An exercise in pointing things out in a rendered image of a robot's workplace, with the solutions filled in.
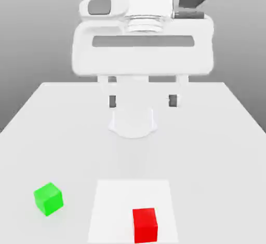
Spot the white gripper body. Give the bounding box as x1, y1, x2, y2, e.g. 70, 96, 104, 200
71, 16, 215, 77

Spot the small green cube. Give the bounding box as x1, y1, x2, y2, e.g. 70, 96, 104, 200
33, 182, 64, 217

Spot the small red cube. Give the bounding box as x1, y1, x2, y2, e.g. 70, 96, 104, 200
132, 207, 158, 244

